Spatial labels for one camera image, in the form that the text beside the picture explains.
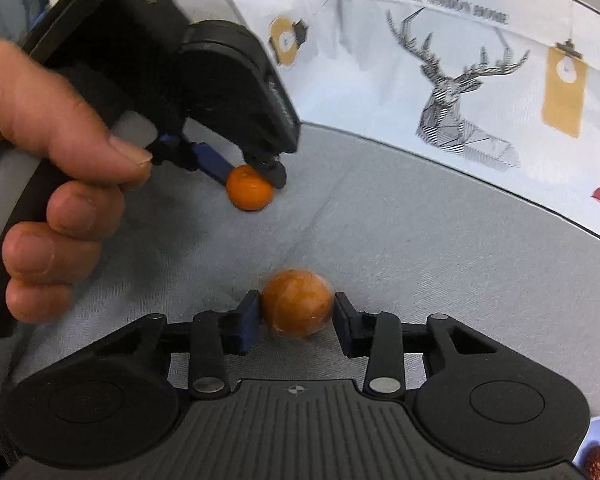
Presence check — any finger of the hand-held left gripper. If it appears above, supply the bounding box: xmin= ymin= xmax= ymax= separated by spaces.
xmin=151 ymin=134 xmax=232 ymax=187
xmin=247 ymin=152 xmax=287 ymax=191

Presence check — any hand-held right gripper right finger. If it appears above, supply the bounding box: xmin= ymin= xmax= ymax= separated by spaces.
xmin=334 ymin=291 xmax=511 ymax=401

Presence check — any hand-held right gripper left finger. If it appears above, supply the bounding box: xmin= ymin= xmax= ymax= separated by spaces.
xmin=115 ymin=289 xmax=261 ymax=401

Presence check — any small tangerine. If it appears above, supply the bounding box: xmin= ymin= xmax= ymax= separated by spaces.
xmin=226 ymin=164 xmax=274 ymax=211

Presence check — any plastic-wrapped orange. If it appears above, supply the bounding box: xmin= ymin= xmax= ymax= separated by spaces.
xmin=260 ymin=269 xmax=335 ymax=338

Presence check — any light blue plate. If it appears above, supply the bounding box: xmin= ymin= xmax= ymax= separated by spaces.
xmin=572 ymin=416 xmax=600 ymax=480

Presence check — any person's left hand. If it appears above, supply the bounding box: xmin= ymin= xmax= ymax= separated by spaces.
xmin=0 ymin=39 xmax=154 ymax=324

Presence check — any grey fabric cloth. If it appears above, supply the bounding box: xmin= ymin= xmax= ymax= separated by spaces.
xmin=0 ymin=120 xmax=600 ymax=461

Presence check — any white deer-print cloth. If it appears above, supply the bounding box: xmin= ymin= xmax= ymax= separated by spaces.
xmin=172 ymin=0 xmax=600 ymax=251

